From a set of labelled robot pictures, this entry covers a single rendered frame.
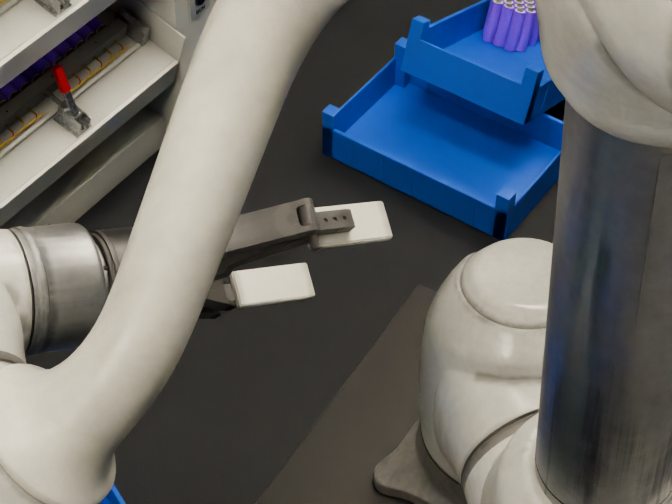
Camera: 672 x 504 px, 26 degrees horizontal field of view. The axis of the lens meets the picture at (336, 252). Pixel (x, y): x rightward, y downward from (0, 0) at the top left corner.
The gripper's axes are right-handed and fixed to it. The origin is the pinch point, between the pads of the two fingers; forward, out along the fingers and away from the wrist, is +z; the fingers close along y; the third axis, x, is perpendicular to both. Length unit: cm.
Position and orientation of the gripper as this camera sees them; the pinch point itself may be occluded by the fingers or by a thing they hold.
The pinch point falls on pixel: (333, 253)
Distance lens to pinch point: 114.8
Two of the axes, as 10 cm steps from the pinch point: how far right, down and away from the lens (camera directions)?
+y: -4.4, 3.5, 8.3
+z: 8.6, -1.0, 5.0
